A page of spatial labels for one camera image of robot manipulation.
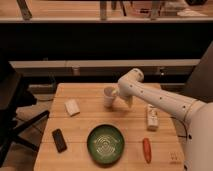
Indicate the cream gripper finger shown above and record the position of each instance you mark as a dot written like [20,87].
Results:
[129,102]
[115,93]

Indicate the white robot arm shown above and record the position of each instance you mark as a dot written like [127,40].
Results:
[198,115]

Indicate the white sponge block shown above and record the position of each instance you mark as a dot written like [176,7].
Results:
[72,107]

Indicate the green bowl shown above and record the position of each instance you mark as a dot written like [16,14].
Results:
[105,144]

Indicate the orange carrot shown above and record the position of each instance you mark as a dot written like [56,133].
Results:
[147,150]

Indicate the black smartphone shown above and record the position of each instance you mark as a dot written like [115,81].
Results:
[59,140]

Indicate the black office chair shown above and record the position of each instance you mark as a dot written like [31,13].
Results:
[13,94]

